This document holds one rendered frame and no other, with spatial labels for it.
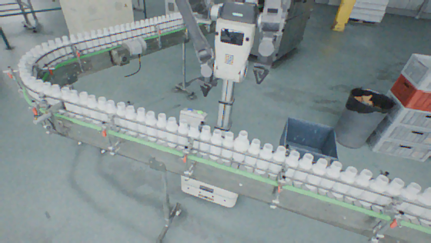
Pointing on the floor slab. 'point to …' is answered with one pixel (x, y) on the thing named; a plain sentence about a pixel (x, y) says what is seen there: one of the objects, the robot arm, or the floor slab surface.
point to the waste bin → (361, 117)
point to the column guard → (342, 14)
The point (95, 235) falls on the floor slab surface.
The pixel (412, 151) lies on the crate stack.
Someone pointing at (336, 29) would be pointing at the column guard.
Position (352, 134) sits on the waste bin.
